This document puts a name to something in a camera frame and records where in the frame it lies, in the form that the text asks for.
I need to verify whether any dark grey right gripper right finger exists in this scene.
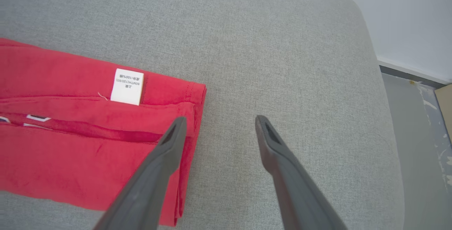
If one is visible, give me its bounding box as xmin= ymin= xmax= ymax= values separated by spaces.
xmin=255 ymin=115 xmax=348 ymax=230

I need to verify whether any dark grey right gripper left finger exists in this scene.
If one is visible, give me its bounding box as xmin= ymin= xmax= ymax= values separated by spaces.
xmin=94 ymin=116 xmax=187 ymax=230

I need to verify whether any red shirt with white sleeves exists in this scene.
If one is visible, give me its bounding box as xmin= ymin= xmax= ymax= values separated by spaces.
xmin=0 ymin=38 xmax=207 ymax=228

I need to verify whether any grey fabric sofa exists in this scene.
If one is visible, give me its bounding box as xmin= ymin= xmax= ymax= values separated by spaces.
xmin=0 ymin=0 xmax=405 ymax=230

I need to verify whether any white and black baseboard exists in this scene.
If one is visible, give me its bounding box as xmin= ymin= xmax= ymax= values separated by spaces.
xmin=377 ymin=58 xmax=452 ymax=90

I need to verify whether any tan cardboard sheet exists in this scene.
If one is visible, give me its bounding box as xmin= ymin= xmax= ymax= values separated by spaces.
xmin=434 ymin=84 xmax=452 ymax=143

